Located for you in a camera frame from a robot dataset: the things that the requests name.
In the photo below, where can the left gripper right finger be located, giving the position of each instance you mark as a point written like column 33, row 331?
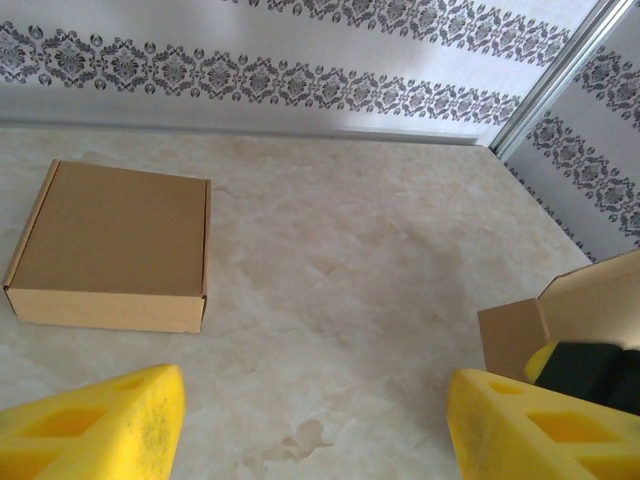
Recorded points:
column 525, row 440

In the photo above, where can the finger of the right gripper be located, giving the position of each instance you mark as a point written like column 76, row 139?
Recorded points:
column 575, row 370

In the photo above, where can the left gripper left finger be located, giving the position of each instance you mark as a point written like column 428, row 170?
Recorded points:
column 90, row 430

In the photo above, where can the brown cardboard mailer box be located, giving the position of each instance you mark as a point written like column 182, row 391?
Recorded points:
column 115, row 225
column 510, row 335

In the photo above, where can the right aluminium frame post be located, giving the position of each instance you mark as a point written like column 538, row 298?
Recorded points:
column 552, row 82

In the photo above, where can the aluminium back rail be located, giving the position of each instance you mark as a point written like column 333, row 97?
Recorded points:
column 200, row 129

